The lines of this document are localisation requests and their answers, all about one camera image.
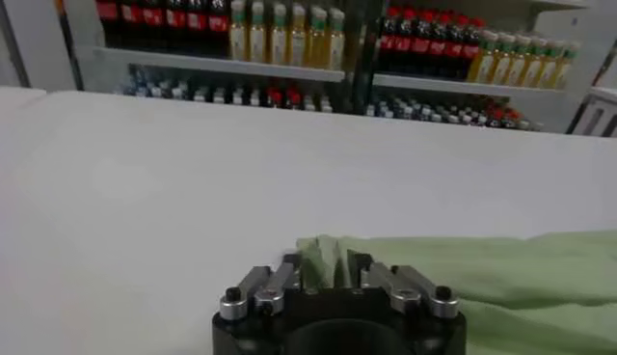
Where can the light green t-shirt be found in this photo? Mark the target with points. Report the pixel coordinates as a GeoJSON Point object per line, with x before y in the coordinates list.
{"type": "Point", "coordinates": [506, 289]}

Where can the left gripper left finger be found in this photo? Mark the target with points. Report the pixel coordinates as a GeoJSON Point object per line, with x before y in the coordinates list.
{"type": "Point", "coordinates": [262, 289]}

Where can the white beverage display cabinet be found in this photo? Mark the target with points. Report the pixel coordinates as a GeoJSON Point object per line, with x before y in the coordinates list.
{"type": "Point", "coordinates": [549, 108]}

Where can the white side table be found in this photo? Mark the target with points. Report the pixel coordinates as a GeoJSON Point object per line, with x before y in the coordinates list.
{"type": "Point", "coordinates": [595, 99]}

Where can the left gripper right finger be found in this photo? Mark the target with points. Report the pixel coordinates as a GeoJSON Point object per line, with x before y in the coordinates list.
{"type": "Point", "coordinates": [410, 289]}

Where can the small red cap cola bottle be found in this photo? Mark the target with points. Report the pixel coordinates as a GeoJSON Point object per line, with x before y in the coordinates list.
{"type": "Point", "coordinates": [496, 114]}
{"type": "Point", "coordinates": [514, 117]}
{"type": "Point", "coordinates": [293, 96]}
{"type": "Point", "coordinates": [275, 95]}

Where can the black cabinet divider post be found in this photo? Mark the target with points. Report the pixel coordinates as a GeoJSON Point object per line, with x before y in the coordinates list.
{"type": "Point", "coordinates": [361, 58]}

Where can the white metal shelf board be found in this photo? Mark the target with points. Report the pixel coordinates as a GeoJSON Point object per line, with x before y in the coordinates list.
{"type": "Point", "coordinates": [458, 87]}
{"type": "Point", "coordinates": [217, 65]}

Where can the glass cabinet door black frame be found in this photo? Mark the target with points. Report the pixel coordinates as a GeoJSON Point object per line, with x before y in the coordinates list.
{"type": "Point", "coordinates": [590, 82]}
{"type": "Point", "coordinates": [71, 48]}

